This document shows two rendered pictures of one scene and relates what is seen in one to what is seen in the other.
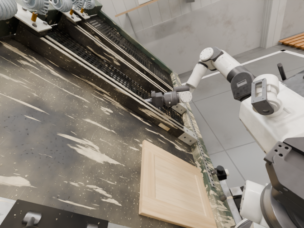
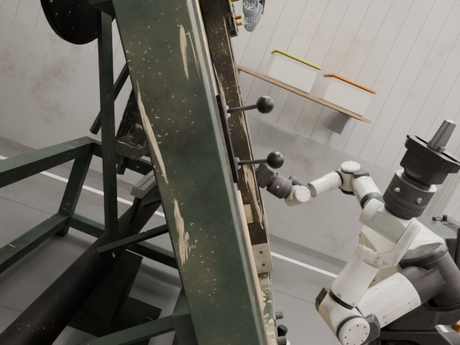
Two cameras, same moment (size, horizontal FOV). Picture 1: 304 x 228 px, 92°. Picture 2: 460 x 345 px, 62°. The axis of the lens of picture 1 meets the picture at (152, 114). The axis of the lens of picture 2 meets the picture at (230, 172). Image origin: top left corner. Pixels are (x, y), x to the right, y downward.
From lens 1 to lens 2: 84 cm
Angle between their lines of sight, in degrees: 27
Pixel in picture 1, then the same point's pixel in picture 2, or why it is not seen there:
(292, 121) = not seen: hidden behind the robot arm
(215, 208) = (270, 335)
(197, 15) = (330, 156)
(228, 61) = (371, 184)
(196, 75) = (326, 181)
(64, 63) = (218, 51)
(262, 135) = (380, 239)
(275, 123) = not seen: hidden behind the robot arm
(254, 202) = (376, 202)
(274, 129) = not seen: hidden behind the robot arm
